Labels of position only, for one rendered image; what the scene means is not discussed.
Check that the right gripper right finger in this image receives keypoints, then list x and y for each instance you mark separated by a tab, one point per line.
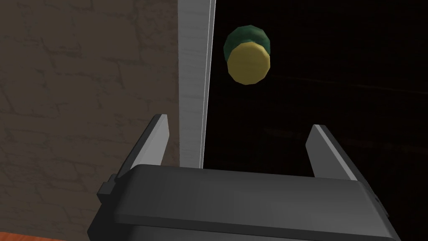
329	157

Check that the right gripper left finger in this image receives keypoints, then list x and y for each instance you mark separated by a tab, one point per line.
152	145

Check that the green and yellow door knob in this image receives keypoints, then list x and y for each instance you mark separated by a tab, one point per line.
248	60

